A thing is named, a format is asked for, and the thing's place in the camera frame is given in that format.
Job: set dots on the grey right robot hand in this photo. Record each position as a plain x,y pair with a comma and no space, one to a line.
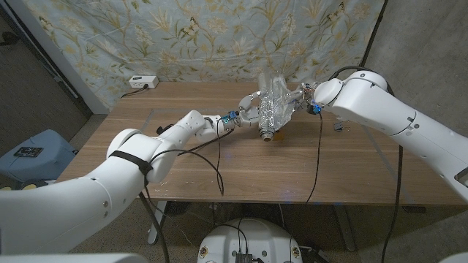
303,93

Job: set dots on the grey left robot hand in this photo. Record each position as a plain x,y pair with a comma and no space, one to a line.
250,115

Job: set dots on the aluminum foil roll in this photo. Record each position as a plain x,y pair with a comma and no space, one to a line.
272,106

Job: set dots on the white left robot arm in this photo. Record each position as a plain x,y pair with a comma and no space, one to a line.
73,208

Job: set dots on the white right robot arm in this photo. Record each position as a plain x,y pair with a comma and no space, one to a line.
395,109

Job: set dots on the white robot shoulder cover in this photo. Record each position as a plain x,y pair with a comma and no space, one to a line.
73,258

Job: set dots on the orange wooden block with holes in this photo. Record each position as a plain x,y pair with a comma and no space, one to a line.
280,136

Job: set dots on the grey binder clip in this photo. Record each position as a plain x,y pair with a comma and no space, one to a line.
338,126

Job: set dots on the floral printed backdrop cloth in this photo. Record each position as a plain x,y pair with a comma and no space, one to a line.
219,36

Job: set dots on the black hair claw clip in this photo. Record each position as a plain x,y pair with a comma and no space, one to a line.
164,128

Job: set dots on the white power strip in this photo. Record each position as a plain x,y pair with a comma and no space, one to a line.
140,81

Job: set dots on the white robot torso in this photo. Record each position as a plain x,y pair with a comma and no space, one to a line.
252,237

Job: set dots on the grey metal table leg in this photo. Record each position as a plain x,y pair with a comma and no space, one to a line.
345,230
157,223

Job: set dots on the black hub on torso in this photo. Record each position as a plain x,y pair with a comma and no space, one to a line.
244,258

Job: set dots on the blue grey storage bin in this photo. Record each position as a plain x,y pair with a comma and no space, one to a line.
47,146

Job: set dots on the black card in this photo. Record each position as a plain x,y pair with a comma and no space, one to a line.
28,152

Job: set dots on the black round knob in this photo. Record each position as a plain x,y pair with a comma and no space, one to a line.
9,37

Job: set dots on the black backdrop frame pole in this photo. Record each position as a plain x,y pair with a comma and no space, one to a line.
368,44

